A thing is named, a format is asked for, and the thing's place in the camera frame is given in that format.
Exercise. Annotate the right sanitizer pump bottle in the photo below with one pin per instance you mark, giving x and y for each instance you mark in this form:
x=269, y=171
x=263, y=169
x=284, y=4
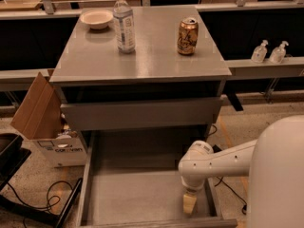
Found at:
x=278, y=53

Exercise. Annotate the left sanitizer pump bottle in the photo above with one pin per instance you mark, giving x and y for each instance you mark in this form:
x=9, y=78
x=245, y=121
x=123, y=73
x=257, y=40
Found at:
x=260, y=52

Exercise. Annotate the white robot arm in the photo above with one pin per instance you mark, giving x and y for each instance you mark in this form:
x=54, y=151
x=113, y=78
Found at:
x=274, y=163

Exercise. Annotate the black stand base left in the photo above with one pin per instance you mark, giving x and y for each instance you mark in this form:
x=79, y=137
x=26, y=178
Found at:
x=42, y=214

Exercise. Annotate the grey top drawer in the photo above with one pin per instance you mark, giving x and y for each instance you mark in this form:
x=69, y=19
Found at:
x=142, y=114

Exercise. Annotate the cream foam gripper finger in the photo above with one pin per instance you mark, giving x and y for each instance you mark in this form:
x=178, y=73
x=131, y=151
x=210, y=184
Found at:
x=189, y=203

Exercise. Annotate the sanitizer pump bottle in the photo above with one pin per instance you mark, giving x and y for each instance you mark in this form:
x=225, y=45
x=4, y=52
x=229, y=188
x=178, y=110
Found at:
x=278, y=53
x=260, y=52

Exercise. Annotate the open cardboard box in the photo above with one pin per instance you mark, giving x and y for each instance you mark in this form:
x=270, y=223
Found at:
x=40, y=120

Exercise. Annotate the white paper bowl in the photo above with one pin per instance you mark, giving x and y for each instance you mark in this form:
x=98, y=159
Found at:
x=96, y=18

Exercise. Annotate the black bin left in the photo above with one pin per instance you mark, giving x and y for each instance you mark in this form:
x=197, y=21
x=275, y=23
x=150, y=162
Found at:
x=12, y=156

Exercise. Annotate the grey drawer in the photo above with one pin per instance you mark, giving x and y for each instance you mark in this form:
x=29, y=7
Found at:
x=131, y=180
x=142, y=114

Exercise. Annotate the gold drink can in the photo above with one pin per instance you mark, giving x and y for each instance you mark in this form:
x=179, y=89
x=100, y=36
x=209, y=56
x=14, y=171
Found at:
x=188, y=36

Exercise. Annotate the grey drawer cabinet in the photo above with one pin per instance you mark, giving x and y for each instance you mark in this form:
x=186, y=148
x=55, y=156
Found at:
x=91, y=69

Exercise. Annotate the clear plastic water bottle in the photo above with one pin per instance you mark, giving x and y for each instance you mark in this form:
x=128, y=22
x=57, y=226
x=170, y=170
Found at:
x=124, y=26

